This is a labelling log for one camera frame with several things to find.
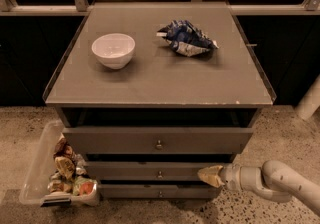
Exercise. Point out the brown snack bag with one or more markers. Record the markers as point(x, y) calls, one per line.
point(64, 158)

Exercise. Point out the white bowl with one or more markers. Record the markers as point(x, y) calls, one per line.
point(114, 50)

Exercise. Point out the grey drawer cabinet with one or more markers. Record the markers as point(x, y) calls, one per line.
point(223, 88)

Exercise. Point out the grey bottom drawer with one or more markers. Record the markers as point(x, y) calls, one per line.
point(158, 191)

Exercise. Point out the white cylindrical post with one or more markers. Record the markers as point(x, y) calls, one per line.
point(310, 102)

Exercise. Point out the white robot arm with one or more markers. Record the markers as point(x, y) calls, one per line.
point(274, 181)

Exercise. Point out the green orange snack bag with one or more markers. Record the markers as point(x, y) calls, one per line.
point(83, 186)

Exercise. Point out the crumpled blue chip bag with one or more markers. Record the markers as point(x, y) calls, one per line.
point(186, 39)

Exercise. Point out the grey top drawer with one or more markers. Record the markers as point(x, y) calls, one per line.
point(157, 140)

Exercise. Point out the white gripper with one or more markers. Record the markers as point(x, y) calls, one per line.
point(231, 175)

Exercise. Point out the grey drawer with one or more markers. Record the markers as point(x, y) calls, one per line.
point(158, 191)
point(145, 171)
point(157, 140)

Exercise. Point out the silver snack bag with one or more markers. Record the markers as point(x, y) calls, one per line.
point(80, 165)

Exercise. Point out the clear plastic bin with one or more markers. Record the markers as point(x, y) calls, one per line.
point(34, 190)

